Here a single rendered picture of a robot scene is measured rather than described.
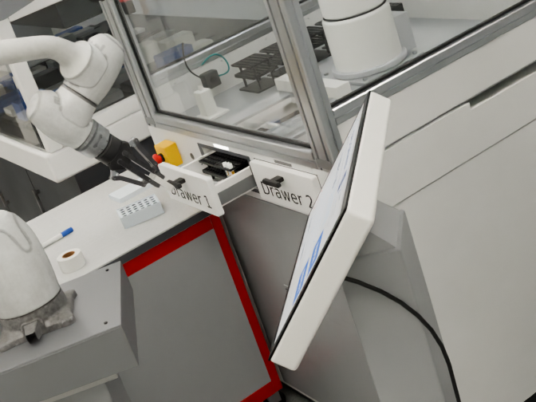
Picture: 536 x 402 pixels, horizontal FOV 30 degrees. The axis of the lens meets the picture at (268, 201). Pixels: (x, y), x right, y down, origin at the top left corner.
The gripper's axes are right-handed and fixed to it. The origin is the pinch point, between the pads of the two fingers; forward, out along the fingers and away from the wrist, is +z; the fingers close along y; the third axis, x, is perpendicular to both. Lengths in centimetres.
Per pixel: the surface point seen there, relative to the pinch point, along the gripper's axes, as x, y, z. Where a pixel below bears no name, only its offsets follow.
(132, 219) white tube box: 24.0, -11.4, 10.2
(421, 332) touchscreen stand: -109, -9, 3
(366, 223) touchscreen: -122, -1, -29
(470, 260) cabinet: -55, 19, 60
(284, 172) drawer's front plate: -33.9, 14.7, 10.8
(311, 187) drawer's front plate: -44.7, 13.5, 12.5
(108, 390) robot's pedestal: -36, -50, -4
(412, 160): -55, 31, 28
